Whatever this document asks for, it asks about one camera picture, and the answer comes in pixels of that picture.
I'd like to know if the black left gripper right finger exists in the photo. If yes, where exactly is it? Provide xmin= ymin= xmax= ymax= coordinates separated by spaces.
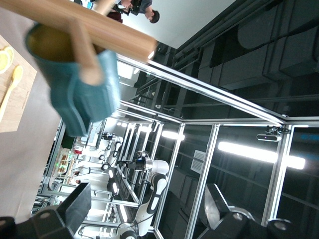
xmin=196 ymin=183 xmax=308 ymax=239

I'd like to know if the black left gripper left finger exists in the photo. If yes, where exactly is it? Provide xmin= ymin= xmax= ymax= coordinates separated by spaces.
xmin=0 ymin=183 xmax=92 ymax=239

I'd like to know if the teal ribbed mug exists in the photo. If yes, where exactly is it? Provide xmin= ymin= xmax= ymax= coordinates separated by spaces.
xmin=24 ymin=23 xmax=122 ymax=137

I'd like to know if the wooden mug tree rack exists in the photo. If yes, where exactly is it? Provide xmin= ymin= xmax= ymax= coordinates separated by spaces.
xmin=0 ymin=0 xmax=158 ymax=85

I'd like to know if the fluorescent tube light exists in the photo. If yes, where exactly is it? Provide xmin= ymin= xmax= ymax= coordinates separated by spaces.
xmin=161 ymin=130 xmax=185 ymax=141
xmin=218 ymin=140 xmax=306 ymax=170

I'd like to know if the wooden cutting board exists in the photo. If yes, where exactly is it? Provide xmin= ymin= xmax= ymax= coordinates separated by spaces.
xmin=0 ymin=34 xmax=38 ymax=133

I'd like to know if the yellow plastic fork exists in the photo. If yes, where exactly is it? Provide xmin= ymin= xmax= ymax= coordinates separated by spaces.
xmin=0 ymin=65 xmax=24 ymax=122

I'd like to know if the lemon slice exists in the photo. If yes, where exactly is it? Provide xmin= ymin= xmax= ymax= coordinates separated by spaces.
xmin=0 ymin=53 xmax=12 ymax=74
xmin=0 ymin=46 xmax=15 ymax=66

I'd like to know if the person with black hair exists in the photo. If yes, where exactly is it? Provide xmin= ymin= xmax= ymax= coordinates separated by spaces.
xmin=107 ymin=0 xmax=160 ymax=25

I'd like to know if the frame-mounted grey camera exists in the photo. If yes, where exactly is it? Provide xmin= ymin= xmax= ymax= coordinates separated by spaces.
xmin=256 ymin=125 xmax=284 ymax=142

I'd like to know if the aluminium cage frame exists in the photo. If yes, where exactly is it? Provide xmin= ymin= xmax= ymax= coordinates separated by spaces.
xmin=37 ymin=53 xmax=319 ymax=239

